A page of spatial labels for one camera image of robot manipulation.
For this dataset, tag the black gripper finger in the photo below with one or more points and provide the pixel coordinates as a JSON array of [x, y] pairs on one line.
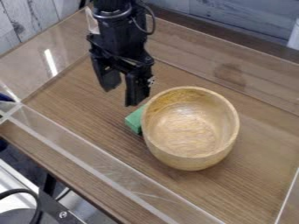
[[137, 87], [108, 76]]

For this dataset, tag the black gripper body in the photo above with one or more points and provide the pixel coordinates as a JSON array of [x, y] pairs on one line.
[[120, 41]]

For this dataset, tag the green rectangular block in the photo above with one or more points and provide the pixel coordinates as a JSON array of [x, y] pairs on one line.
[[133, 120]]

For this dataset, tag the brown wooden bowl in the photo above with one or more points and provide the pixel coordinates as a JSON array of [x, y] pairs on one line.
[[191, 125]]

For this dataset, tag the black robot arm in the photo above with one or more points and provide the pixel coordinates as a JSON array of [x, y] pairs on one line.
[[125, 5]]

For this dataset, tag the blue object at edge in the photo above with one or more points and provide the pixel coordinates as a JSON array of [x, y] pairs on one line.
[[5, 98]]

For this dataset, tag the black table leg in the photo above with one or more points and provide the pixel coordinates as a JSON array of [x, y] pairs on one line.
[[49, 185]]

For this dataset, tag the clear acrylic corner bracket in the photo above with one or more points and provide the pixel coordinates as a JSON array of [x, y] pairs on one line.
[[92, 21]]

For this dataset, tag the clear acrylic tray enclosure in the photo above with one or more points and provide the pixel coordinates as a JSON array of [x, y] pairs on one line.
[[68, 124]]

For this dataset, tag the black metal base plate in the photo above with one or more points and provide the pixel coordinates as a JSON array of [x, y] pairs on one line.
[[56, 211]]

